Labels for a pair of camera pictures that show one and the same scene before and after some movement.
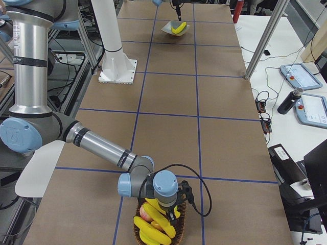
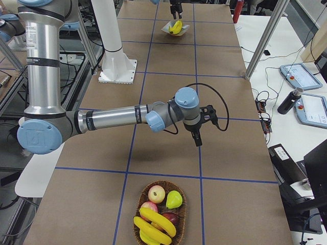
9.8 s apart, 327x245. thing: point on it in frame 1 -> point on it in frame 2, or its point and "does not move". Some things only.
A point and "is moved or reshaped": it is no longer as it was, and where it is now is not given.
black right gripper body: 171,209 -> 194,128
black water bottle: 289,101 does not move
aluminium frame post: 267,38 does not move
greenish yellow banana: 179,29 is moved or reshaped
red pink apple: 144,213 -> 150,205
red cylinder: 237,11 does not move
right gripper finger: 172,217 -> 197,137
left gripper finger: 179,13 does not move
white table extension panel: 37,175 does not move
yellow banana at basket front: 150,234 does not move
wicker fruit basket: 179,225 does not move
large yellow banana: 160,219 does not move
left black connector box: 260,106 does not move
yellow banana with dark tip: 156,203 -> 176,28
